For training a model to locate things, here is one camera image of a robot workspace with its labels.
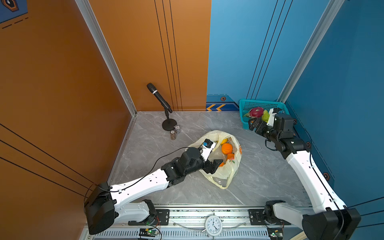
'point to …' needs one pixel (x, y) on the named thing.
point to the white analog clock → (213, 225)
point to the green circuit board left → (148, 232)
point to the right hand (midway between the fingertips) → (254, 122)
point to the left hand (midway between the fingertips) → (217, 155)
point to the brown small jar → (173, 135)
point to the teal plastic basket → (247, 105)
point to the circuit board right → (275, 233)
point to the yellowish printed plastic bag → (224, 175)
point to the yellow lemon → (224, 141)
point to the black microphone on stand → (169, 124)
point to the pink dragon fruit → (257, 112)
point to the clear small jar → (177, 128)
